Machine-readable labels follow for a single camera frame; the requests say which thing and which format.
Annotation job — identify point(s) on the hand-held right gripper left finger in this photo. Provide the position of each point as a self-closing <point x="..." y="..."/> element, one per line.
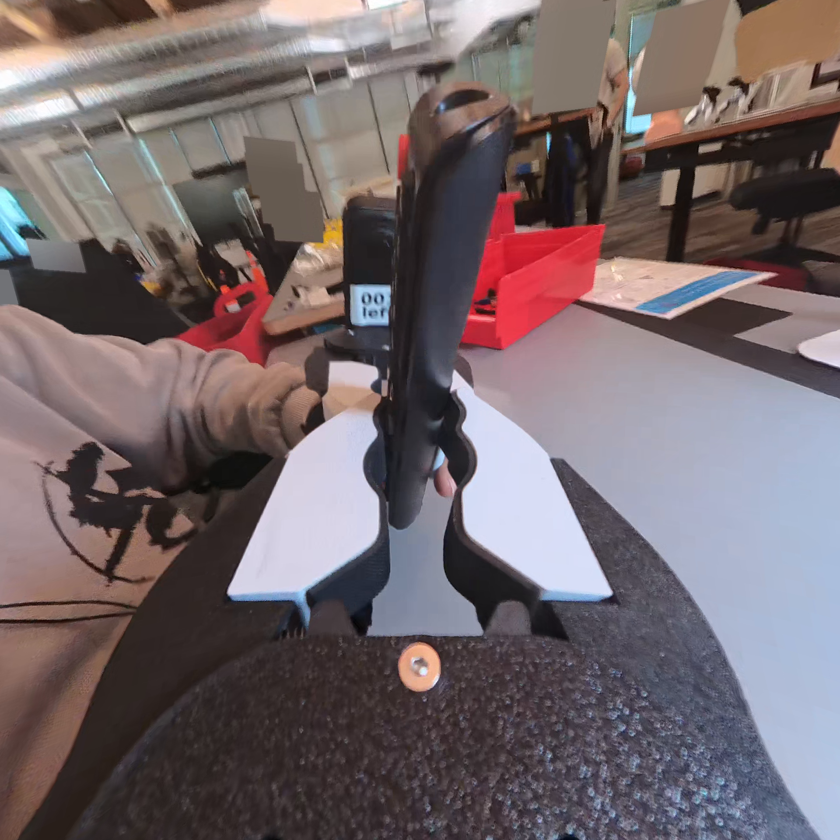
<point x="308" y="525"/>

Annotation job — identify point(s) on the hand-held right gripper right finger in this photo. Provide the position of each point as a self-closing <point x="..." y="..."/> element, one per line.
<point x="525" y="525"/>

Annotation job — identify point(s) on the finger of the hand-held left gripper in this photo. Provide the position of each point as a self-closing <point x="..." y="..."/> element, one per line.
<point x="463" y="380"/>
<point x="351" y="390"/>

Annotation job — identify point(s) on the red plastic bin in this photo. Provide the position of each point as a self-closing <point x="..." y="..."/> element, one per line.
<point x="544" y="282"/>
<point x="505" y="216"/>

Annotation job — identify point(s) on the person's left hand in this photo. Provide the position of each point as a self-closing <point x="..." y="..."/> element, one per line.
<point x="446" y="482"/>

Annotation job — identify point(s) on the yellow plastic bin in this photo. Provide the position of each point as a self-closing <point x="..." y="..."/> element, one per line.
<point x="333" y="233"/>

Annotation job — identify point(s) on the cluttered wooden table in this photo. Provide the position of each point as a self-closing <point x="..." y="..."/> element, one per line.
<point x="302" y="295"/>

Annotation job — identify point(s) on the red plastic basket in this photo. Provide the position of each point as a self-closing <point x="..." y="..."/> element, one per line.
<point x="229" y="321"/>

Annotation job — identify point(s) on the standing desk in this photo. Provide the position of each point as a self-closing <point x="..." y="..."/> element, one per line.
<point x="558" y="124"/>

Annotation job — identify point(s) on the printed paper sheet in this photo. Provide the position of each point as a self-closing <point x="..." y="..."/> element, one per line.
<point x="676" y="289"/>

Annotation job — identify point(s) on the red storage crate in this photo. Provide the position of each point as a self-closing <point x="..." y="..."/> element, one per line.
<point x="781" y="272"/>

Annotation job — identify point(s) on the wooden desk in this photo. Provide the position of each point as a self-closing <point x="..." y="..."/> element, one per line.
<point x="735" y="131"/>

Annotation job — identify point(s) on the black office chair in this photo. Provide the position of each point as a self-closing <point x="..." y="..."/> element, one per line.
<point x="787" y="197"/>

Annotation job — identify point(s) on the tan cardboard sheet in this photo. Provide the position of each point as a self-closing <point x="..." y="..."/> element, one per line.
<point x="781" y="33"/>

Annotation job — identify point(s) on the silver spiral air duct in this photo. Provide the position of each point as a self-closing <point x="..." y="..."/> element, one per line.
<point x="164" y="65"/>

